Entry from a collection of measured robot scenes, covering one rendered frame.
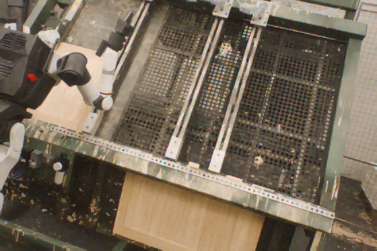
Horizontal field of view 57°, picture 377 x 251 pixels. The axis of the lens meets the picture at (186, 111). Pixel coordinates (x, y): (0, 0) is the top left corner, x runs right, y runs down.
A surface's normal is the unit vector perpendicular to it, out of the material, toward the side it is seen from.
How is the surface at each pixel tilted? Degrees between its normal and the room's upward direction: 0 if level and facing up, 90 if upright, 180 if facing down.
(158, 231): 90
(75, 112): 58
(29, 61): 90
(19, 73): 82
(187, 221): 90
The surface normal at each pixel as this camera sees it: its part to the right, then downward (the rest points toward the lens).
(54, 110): -0.05, -0.40
